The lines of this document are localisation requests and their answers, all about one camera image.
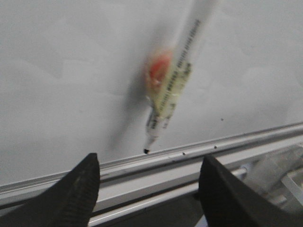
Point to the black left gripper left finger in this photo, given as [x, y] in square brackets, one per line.
[68, 203]

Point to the white whiteboard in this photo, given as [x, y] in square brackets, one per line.
[72, 82]

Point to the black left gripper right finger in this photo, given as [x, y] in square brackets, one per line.
[228, 202]

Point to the white whiteboard marker pen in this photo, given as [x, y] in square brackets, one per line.
[185, 49]

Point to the white whiteboard stand frame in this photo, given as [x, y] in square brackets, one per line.
[138, 183]

